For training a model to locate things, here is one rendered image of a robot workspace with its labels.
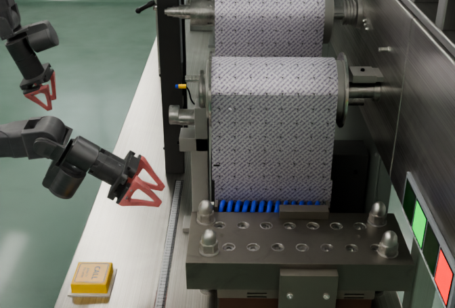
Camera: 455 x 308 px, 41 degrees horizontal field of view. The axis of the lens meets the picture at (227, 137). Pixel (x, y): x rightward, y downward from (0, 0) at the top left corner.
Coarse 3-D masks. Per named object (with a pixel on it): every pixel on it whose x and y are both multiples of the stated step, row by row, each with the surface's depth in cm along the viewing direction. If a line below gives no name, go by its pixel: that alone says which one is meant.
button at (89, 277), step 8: (80, 264) 124; (88, 264) 124; (96, 264) 124; (104, 264) 124; (80, 272) 122; (88, 272) 122; (96, 272) 122; (104, 272) 122; (112, 272) 125; (72, 280) 119; (80, 280) 119; (88, 280) 119; (96, 280) 119; (104, 280) 119; (72, 288) 119; (80, 288) 119; (88, 288) 119; (96, 288) 119; (104, 288) 119
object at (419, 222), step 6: (420, 210) 90; (414, 216) 93; (420, 216) 90; (414, 222) 93; (420, 222) 90; (414, 228) 93; (420, 228) 90; (420, 234) 90; (420, 240) 90; (420, 246) 90
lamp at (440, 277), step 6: (444, 258) 80; (438, 264) 82; (444, 264) 80; (438, 270) 82; (444, 270) 80; (450, 270) 78; (438, 276) 82; (444, 276) 80; (450, 276) 78; (438, 282) 82; (444, 282) 80; (450, 282) 78; (444, 288) 80; (444, 294) 80; (444, 300) 80
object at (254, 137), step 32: (224, 96) 115; (256, 96) 114; (288, 96) 114; (320, 96) 114; (224, 128) 118; (256, 128) 117; (288, 128) 117; (320, 128) 117; (224, 160) 121; (256, 160) 121; (288, 160) 121; (320, 160) 120
